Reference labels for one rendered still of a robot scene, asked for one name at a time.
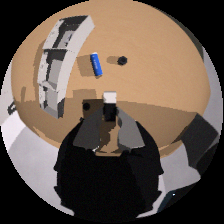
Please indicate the blue battery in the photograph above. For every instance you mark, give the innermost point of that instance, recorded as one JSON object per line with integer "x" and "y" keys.
{"x": 96, "y": 64}

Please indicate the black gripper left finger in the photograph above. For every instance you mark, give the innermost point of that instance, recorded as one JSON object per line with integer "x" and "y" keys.
{"x": 85, "y": 135}

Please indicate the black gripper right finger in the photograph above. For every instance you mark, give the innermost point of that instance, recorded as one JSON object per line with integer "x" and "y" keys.
{"x": 134, "y": 137}

